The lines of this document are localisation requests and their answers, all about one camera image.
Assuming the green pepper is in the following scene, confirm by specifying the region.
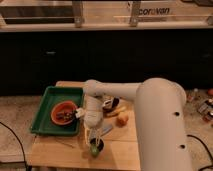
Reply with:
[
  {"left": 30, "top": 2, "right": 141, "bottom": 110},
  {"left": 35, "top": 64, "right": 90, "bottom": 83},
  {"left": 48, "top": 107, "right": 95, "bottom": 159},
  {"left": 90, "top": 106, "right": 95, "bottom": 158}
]
[{"left": 90, "top": 144, "right": 100, "bottom": 157}]

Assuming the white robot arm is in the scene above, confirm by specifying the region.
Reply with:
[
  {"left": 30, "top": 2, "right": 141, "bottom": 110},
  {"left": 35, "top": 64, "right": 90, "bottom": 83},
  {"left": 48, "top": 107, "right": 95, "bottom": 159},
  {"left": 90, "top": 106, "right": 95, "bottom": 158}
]
[{"left": 83, "top": 78, "right": 193, "bottom": 171}]

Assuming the grey blue cloth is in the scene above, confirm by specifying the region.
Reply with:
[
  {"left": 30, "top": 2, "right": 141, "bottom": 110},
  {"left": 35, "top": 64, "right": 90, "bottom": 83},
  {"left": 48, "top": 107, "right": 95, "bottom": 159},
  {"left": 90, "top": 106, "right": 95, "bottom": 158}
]
[{"left": 89, "top": 123, "right": 113, "bottom": 139}]

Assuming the yellow orange fruit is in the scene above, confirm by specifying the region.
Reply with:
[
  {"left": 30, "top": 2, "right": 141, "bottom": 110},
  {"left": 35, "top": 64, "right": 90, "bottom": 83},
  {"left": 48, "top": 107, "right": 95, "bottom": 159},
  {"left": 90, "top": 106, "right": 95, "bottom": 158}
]
[{"left": 116, "top": 112, "right": 129, "bottom": 126}]

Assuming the wooden board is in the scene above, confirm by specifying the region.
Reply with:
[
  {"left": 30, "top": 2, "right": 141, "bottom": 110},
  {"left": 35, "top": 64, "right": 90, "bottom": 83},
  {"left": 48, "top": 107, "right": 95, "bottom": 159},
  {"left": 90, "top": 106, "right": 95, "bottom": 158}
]
[{"left": 25, "top": 80, "right": 143, "bottom": 171}]

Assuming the yellow banana piece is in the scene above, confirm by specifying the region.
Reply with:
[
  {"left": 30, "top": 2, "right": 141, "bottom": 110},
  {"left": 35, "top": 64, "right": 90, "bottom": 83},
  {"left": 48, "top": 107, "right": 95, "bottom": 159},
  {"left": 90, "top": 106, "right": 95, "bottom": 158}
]
[{"left": 105, "top": 106, "right": 126, "bottom": 117}]

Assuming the orange bowl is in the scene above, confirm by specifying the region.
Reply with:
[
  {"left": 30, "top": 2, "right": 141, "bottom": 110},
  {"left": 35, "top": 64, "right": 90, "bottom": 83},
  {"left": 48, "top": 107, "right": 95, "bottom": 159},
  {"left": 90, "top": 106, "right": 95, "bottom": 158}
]
[{"left": 50, "top": 100, "right": 78, "bottom": 126}]

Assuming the dark round bowl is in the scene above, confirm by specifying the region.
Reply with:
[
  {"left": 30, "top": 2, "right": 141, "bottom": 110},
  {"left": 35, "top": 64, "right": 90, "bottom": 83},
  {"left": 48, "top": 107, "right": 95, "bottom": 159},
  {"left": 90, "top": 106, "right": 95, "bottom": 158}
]
[{"left": 102, "top": 97, "right": 119, "bottom": 110}]

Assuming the green plastic tray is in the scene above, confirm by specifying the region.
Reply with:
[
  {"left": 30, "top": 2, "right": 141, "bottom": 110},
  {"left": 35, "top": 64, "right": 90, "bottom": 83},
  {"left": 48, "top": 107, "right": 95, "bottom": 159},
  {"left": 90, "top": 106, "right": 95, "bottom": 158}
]
[{"left": 30, "top": 86, "right": 84, "bottom": 136}]

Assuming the white handled brush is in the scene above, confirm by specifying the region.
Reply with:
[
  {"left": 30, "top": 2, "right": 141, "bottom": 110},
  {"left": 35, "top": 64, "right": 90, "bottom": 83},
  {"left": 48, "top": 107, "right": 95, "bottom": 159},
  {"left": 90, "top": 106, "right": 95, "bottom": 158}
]
[{"left": 75, "top": 108, "right": 85, "bottom": 118}]

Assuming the black cable left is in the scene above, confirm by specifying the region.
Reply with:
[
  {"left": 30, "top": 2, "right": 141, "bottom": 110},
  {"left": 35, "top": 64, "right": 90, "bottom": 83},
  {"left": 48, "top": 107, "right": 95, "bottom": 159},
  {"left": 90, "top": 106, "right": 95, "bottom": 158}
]
[{"left": 0, "top": 121, "right": 33, "bottom": 171}]

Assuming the black cable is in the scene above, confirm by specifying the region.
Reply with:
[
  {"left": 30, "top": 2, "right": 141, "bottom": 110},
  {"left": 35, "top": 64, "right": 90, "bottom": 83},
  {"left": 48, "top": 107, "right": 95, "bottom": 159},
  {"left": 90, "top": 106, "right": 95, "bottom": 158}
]
[
  {"left": 0, "top": 121, "right": 33, "bottom": 171},
  {"left": 186, "top": 134, "right": 213, "bottom": 171}
]

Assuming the black cable right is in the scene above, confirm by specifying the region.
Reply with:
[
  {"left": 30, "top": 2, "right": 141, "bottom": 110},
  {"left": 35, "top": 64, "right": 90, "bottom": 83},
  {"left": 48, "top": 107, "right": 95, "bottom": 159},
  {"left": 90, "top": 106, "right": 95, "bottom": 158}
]
[{"left": 186, "top": 134, "right": 213, "bottom": 171}]

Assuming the corovan sign rail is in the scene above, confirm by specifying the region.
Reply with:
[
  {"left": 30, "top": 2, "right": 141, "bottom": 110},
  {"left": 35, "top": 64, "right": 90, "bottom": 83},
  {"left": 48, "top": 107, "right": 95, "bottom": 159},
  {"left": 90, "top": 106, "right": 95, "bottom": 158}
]
[{"left": 0, "top": 0, "right": 213, "bottom": 32}]

